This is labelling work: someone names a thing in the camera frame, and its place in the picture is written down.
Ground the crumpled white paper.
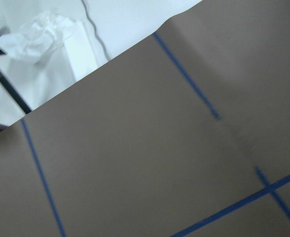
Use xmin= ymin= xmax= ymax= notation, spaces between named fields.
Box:
xmin=0 ymin=11 xmax=75 ymax=64

